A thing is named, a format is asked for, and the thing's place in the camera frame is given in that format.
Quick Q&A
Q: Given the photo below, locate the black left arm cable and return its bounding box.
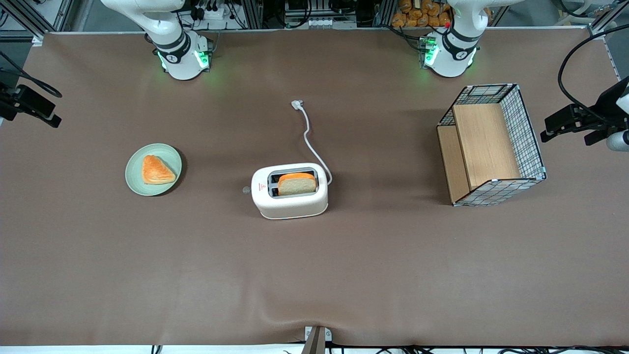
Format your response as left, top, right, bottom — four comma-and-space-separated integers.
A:
557, 24, 629, 126

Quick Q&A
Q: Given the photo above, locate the aluminium frame post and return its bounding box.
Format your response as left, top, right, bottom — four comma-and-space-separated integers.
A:
587, 0, 629, 36
0, 0, 75, 44

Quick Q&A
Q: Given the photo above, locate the bread slice with orange crust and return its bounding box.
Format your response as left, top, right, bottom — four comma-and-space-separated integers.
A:
277, 172, 317, 197

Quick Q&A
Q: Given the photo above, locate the white toaster power cord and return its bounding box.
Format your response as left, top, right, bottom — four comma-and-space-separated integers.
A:
291, 100, 333, 186

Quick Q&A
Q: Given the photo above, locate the bag of orange buns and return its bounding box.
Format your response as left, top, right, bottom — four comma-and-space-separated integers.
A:
391, 0, 453, 29

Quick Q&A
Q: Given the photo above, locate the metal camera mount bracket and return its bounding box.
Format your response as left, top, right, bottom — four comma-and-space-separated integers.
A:
303, 325, 333, 354

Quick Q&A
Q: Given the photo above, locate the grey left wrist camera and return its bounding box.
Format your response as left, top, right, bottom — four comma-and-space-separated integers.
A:
584, 125, 629, 152

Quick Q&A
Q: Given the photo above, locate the wooden shelf insert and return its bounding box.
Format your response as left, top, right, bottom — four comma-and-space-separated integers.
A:
437, 103, 522, 205

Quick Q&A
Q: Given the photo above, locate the brown table mat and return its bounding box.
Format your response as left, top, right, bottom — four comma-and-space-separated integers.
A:
0, 27, 629, 348

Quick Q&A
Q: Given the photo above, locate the wire mesh basket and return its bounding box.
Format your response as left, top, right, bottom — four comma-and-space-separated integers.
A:
436, 83, 547, 207

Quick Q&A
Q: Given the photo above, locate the white power strip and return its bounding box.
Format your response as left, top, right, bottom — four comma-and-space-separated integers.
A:
285, 17, 357, 30

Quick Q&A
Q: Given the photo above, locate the pale green plate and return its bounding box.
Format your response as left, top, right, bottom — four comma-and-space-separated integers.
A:
125, 143, 183, 197

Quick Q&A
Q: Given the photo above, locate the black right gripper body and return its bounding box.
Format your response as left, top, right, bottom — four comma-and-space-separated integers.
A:
0, 81, 21, 122

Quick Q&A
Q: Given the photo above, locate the orange triangular pastry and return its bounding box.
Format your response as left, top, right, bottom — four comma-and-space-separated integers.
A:
142, 155, 177, 186

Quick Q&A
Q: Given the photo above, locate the white two-slot toaster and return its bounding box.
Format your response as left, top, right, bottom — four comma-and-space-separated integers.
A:
251, 163, 329, 220

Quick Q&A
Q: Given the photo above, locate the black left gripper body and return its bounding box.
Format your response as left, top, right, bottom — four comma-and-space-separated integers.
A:
572, 100, 616, 133

